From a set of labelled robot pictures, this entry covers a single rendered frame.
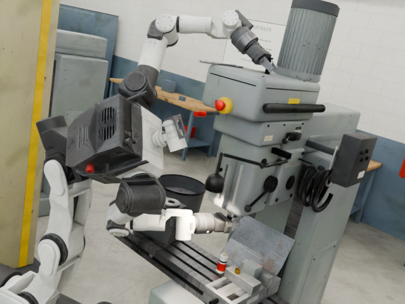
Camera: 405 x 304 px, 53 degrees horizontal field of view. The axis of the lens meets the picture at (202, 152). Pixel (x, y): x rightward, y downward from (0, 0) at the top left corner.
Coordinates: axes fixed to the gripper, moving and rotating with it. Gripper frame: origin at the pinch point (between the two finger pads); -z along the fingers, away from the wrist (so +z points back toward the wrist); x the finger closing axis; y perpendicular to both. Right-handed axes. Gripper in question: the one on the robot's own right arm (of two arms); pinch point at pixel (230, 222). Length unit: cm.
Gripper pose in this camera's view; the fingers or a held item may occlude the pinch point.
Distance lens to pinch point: 182.5
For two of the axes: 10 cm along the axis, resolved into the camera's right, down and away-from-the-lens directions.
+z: -8.7, -0.5, -5.0
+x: -4.5, -3.3, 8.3
